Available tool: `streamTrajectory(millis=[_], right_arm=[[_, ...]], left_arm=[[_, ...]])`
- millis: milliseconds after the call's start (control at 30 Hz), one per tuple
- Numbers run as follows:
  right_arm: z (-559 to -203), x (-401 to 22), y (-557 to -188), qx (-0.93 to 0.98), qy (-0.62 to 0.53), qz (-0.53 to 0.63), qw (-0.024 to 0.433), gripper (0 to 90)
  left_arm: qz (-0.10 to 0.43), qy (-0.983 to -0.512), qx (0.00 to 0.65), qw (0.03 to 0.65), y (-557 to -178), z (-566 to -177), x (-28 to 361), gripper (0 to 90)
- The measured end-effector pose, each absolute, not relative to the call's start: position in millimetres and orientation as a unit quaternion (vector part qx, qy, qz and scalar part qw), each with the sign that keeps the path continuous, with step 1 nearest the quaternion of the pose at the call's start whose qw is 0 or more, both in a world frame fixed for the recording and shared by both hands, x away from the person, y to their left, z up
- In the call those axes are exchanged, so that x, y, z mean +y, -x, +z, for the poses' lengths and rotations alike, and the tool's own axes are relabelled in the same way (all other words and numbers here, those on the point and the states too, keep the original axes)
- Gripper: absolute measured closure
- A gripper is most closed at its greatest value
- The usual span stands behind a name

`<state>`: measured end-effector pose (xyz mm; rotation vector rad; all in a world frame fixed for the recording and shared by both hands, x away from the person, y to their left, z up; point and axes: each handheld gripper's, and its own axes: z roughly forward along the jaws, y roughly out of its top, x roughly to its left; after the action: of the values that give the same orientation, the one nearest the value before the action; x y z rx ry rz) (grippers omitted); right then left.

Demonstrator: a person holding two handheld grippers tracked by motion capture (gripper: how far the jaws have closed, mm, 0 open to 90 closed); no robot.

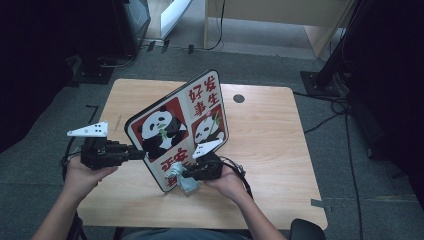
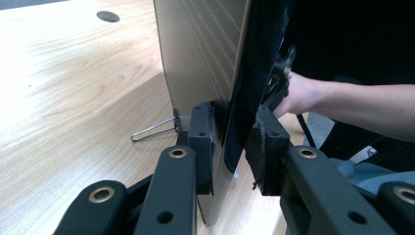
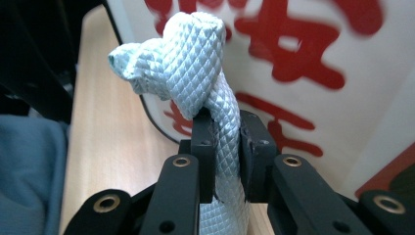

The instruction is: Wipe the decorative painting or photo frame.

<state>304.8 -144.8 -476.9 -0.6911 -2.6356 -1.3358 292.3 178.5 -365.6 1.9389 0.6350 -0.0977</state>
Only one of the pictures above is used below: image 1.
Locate panda print board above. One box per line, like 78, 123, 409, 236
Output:
123, 68, 230, 194

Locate white panel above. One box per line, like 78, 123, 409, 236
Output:
159, 0, 194, 41

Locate right hand-held gripper cable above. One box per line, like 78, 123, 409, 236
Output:
218, 155, 255, 201

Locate person's left hand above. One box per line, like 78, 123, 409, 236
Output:
62, 155, 120, 203

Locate black hanging cable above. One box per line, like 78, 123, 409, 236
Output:
187, 0, 228, 55

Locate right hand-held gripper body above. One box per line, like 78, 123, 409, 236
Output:
191, 138, 225, 182

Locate hand-held gripper cable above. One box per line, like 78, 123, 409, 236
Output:
218, 155, 255, 201
60, 135, 88, 240

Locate left hand-held gripper cable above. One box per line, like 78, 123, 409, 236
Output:
60, 135, 88, 240

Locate black stand with base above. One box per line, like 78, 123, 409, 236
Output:
299, 0, 369, 98

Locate black floor cables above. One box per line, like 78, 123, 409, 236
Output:
293, 71, 365, 240

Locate person's grey-blue pants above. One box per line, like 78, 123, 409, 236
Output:
120, 227, 251, 240

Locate person's right hand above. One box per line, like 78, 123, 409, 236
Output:
203, 165, 250, 204

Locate grey tape strip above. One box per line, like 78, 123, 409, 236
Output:
310, 198, 334, 215

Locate light blue cloth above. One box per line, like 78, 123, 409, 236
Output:
165, 161, 202, 194

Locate light wooden cabinet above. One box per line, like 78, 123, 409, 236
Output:
203, 0, 355, 60

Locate black floor base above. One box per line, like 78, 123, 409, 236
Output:
64, 54, 116, 85

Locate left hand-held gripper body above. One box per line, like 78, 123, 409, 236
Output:
66, 120, 132, 171

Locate dark monitor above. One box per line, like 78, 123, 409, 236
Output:
111, 0, 152, 58

